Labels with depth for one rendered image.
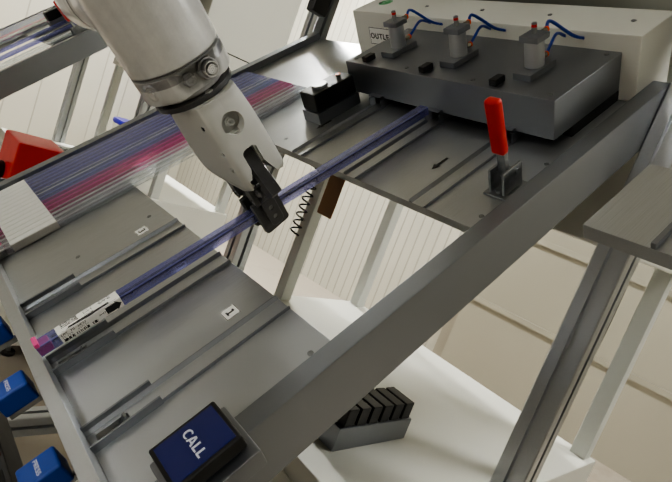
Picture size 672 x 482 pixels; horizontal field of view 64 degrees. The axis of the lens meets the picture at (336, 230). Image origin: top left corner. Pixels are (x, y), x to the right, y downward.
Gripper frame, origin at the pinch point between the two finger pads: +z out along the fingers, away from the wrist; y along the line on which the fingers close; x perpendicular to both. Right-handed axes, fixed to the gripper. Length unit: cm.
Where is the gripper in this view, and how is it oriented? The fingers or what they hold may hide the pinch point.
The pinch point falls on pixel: (264, 207)
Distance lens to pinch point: 58.6
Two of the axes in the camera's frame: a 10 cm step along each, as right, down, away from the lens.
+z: 3.4, 6.9, 6.4
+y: -6.3, -3.4, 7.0
